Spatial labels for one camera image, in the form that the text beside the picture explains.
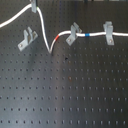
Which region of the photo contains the grey cable clip middle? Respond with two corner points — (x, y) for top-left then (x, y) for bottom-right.
(66, 23), (82, 45)

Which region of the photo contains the grey cable clip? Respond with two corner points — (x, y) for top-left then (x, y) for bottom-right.
(66, 23), (82, 45)
(103, 21), (114, 45)
(18, 27), (38, 51)
(31, 0), (37, 13)

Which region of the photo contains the grey cable clip left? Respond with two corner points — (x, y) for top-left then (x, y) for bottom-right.
(18, 27), (38, 51)

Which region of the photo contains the white cable with coloured marks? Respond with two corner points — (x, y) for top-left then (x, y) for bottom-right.
(0, 3), (128, 54)

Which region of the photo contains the grey cable clip right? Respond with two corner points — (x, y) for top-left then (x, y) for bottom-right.
(103, 21), (114, 45)

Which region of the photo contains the grey cable clip top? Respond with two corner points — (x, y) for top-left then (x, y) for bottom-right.
(31, 0), (37, 13)

